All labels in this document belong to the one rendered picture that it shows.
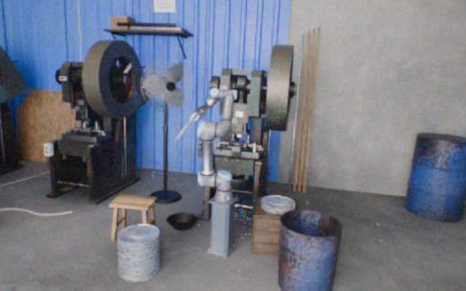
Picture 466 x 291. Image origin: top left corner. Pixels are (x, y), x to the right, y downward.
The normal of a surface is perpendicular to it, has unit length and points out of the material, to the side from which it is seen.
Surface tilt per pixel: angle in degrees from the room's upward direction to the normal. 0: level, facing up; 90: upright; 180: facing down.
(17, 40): 90
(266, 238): 90
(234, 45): 90
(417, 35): 90
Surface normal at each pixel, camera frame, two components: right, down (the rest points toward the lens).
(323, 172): -0.20, 0.19
